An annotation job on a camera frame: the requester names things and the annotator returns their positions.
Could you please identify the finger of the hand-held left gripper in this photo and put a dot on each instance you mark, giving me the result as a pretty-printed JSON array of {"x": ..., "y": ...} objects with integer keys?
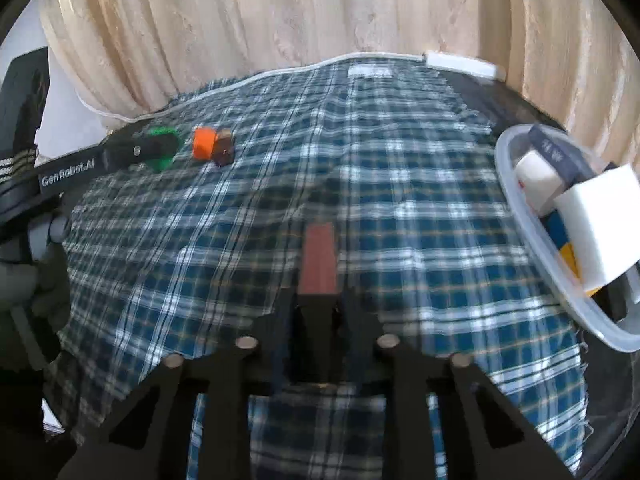
[{"x": 135, "y": 150}]

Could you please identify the black desktop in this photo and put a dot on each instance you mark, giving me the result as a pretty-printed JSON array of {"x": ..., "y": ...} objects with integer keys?
[{"x": 495, "y": 102}]

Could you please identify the white tissue packet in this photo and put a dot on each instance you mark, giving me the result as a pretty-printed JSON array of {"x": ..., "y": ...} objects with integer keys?
[{"x": 537, "y": 180}]

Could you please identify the blue toy brick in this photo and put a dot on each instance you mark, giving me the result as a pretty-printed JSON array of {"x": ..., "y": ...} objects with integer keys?
[{"x": 557, "y": 230}]

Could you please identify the black block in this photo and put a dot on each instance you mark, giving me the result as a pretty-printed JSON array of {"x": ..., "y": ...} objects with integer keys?
[{"x": 612, "y": 302}]

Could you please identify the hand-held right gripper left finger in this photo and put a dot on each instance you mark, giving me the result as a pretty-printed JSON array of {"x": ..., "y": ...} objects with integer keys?
[{"x": 287, "y": 340}]

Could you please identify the yellow toy brick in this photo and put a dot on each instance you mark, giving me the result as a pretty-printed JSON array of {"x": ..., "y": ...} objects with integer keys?
[{"x": 569, "y": 257}]

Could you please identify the dark blue box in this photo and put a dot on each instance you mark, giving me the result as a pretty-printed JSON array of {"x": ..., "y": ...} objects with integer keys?
[{"x": 560, "y": 152}]

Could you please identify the beige patterned curtain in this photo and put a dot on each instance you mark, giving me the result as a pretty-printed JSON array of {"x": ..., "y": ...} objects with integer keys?
[{"x": 250, "y": 10}]

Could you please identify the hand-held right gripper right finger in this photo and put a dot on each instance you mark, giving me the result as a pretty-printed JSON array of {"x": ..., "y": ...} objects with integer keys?
[{"x": 355, "y": 340}]

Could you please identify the orange toy piece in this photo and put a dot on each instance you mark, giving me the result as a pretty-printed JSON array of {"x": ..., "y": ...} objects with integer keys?
[{"x": 202, "y": 144}]

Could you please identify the blue plaid cloth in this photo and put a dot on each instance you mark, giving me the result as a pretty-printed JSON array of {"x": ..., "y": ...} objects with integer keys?
[{"x": 400, "y": 185}]

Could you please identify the green toy piece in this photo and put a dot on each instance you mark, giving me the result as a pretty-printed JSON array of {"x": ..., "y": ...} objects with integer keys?
[{"x": 162, "y": 162}]

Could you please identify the clear plastic bowl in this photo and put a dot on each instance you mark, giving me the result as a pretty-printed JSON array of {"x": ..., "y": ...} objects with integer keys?
[{"x": 550, "y": 280}]

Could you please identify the white foam block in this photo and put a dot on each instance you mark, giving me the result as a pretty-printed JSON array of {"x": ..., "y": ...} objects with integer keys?
[{"x": 600, "y": 220}]

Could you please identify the reddish brown block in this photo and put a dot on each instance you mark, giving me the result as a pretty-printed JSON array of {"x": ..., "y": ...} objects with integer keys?
[{"x": 320, "y": 260}]

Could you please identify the white power strip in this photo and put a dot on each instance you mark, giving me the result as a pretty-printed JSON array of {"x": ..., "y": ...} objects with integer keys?
[{"x": 460, "y": 65}]

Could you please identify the brown toy piece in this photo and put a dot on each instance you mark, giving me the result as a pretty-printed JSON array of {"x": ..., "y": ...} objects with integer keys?
[{"x": 224, "y": 150}]

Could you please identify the person's left hand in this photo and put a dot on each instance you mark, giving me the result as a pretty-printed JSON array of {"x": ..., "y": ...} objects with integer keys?
[{"x": 30, "y": 290}]

